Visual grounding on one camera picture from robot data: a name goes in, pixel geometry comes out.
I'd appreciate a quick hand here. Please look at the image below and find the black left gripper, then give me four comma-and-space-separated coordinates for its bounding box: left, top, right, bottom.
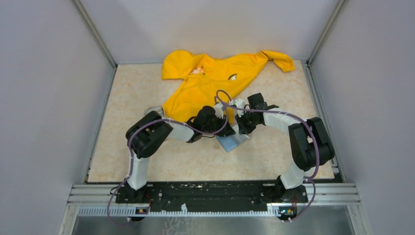
203, 113, 236, 137

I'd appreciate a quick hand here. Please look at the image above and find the beige card holder wallet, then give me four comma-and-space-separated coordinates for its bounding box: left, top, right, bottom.
215, 132, 250, 152

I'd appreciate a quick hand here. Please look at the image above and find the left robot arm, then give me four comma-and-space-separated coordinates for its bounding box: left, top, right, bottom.
125, 106, 236, 203

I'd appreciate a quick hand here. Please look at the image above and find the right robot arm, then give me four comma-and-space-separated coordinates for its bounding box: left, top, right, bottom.
232, 93, 335, 202

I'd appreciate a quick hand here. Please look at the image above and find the yellow jacket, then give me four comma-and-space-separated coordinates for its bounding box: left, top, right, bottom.
161, 50, 295, 122

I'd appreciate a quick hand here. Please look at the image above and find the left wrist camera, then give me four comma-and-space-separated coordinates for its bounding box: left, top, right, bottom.
213, 103, 227, 119

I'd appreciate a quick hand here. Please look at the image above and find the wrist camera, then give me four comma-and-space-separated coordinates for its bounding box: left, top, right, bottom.
213, 103, 227, 119
234, 98, 246, 117

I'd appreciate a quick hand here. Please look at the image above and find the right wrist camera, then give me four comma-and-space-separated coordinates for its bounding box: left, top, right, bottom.
234, 98, 246, 117

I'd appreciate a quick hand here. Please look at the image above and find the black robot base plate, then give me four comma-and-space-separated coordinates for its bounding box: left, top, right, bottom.
113, 179, 309, 218

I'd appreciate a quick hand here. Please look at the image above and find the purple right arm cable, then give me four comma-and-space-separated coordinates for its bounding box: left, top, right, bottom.
224, 103, 321, 223

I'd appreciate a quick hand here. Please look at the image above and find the aluminium frame rail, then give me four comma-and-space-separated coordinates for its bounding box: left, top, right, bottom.
68, 181, 361, 218

